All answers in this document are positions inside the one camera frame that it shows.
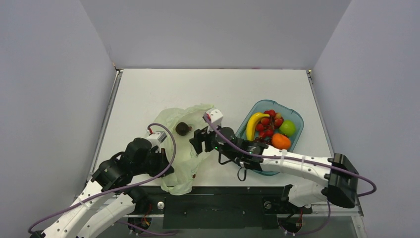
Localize aluminium frame rail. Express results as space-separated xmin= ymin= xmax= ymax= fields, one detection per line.
xmin=65 ymin=193 xmax=365 ymax=219

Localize teal plastic tray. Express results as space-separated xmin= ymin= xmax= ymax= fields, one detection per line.
xmin=235 ymin=99 xmax=305 ymax=177

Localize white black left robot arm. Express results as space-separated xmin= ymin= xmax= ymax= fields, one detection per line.
xmin=28 ymin=131 xmax=174 ymax=238

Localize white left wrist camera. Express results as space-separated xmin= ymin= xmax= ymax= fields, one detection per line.
xmin=146 ymin=131 xmax=167 ymax=153

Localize green fake apple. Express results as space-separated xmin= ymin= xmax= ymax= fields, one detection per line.
xmin=279 ymin=120 xmax=297 ymax=137

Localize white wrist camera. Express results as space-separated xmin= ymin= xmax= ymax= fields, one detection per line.
xmin=205 ymin=108 xmax=223 ymax=128
xmin=146 ymin=131 xmax=167 ymax=153

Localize dark purple fake grapes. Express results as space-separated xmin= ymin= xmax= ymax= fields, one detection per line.
xmin=254 ymin=137 xmax=272 ymax=145

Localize light green plastic bag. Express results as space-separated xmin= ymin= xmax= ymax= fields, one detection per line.
xmin=154 ymin=104 xmax=214 ymax=195

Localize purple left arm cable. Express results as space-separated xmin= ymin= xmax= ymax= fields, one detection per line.
xmin=28 ymin=123 xmax=177 ymax=235

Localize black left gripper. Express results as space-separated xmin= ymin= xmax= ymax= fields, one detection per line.
xmin=134 ymin=147 xmax=175 ymax=178

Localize yellow fake banana bunch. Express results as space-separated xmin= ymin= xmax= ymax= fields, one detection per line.
xmin=245 ymin=112 xmax=269 ymax=141

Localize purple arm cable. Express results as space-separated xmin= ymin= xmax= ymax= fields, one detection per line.
xmin=28 ymin=123 xmax=177 ymax=235
xmin=203 ymin=113 xmax=377 ymax=198

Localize dark purple fake mangosteen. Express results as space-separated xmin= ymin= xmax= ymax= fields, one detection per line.
xmin=175 ymin=122 xmax=192 ymax=136

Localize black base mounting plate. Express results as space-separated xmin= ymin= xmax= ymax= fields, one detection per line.
xmin=127 ymin=186 xmax=313 ymax=229

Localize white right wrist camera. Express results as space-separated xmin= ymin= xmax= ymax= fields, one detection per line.
xmin=205 ymin=108 xmax=223 ymax=128

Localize orange fake fruit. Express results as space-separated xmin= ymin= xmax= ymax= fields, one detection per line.
xmin=271 ymin=133 xmax=292 ymax=150

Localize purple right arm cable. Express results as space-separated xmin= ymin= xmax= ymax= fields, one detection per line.
xmin=203 ymin=113 xmax=377 ymax=198

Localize red fake strawberry bunch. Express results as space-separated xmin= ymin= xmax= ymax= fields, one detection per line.
xmin=256 ymin=110 xmax=284 ymax=139

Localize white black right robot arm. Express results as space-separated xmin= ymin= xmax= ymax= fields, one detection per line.
xmin=189 ymin=127 xmax=359 ymax=212

